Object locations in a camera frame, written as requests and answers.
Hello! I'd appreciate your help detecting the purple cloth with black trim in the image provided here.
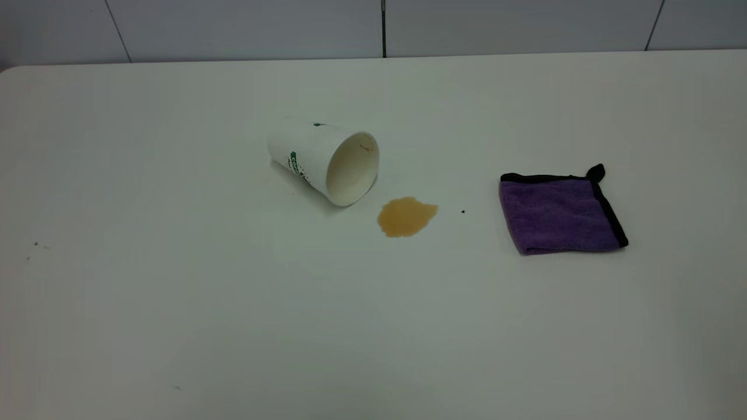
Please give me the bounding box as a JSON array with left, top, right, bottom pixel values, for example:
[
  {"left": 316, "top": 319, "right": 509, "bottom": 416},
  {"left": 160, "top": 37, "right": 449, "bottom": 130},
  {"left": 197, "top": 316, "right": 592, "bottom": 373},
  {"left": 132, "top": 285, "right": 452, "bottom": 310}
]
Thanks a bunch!
[{"left": 499, "top": 164, "right": 629, "bottom": 256}]

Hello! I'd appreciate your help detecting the white paper coffee cup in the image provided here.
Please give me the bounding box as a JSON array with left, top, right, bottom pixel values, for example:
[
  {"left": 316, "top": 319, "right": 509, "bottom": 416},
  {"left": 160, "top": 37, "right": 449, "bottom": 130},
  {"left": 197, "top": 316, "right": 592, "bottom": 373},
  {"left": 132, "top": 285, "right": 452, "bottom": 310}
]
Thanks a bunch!
[{"left": 267, "top": 121, "right": 381, "bottom": 207}]

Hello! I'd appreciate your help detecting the brown coffee spill puddle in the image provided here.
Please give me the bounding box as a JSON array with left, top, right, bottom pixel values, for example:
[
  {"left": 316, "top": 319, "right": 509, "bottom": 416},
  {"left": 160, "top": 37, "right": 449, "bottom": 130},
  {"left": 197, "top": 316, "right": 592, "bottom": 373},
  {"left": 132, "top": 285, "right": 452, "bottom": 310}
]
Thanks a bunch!
[{"left": 377, "top": 197, "right": 439, "bottom": 238}]

